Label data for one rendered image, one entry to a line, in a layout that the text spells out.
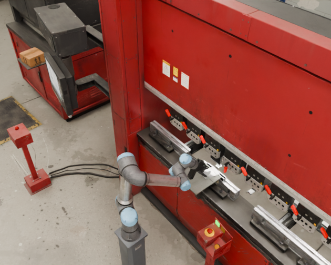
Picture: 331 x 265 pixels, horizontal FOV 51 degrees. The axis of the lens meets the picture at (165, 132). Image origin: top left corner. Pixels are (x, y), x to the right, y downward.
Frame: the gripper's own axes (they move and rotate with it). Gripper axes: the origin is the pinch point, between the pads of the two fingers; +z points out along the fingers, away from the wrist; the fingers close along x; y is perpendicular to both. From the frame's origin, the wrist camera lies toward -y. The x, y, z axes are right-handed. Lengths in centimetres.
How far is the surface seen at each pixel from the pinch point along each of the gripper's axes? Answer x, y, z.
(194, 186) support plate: -5.6, -10.7, -7.8
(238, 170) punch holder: -23.3, 21.7, -11.1
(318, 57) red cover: -52, 90, -86
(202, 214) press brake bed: -7.7, -29.0, 28.8
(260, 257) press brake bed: -65, -13, 26
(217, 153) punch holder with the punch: -3.8, 19.2, -13.7
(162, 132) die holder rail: 63, -6, 0
